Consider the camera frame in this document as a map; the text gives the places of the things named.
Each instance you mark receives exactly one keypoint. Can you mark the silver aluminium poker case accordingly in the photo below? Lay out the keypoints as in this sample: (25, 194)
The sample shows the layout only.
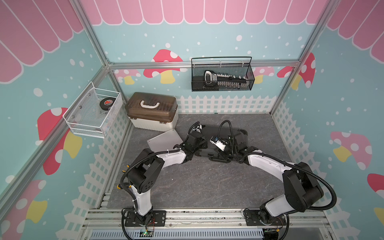
(165, 141)

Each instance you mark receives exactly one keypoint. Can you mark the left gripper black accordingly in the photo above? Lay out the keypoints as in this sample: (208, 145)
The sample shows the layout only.
(203, 140)

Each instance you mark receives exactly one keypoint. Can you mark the white wire wall basket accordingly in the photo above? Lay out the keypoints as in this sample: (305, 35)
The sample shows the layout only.
(85, 117)

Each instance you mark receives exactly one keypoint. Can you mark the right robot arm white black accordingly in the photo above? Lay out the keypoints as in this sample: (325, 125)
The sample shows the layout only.
(303, 190)

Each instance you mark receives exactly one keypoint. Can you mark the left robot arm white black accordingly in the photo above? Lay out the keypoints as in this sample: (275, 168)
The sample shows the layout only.
(142, 174)

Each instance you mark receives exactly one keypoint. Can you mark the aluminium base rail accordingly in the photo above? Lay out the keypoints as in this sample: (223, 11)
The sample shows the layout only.
(206, 224)

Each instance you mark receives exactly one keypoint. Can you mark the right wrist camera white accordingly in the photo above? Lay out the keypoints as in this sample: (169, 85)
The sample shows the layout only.
(219, 144)

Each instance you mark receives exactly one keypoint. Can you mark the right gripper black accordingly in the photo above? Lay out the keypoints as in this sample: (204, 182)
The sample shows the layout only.
(220, 151)

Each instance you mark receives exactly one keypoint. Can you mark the brown lid storage box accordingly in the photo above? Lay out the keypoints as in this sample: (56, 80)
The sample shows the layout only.
(152, 111)

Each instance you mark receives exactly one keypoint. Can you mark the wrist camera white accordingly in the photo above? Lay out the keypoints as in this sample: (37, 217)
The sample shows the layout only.
(197, 129)
(219, 144)

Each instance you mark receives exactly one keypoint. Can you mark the black wire wall basket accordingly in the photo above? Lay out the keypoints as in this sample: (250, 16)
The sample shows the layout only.
(234, 66)

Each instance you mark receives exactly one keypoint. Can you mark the black plastic poker case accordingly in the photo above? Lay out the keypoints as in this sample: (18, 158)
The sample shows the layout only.
(209, 150)

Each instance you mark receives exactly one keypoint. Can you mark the black red tape roll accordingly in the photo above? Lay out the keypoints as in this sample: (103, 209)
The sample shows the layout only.
(107, 103)

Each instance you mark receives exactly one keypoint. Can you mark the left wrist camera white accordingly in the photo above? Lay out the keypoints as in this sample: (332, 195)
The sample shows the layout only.
(197, 129)

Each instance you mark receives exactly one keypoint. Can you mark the socket bit set holder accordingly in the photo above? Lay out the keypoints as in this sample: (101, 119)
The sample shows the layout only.
(212, 79)

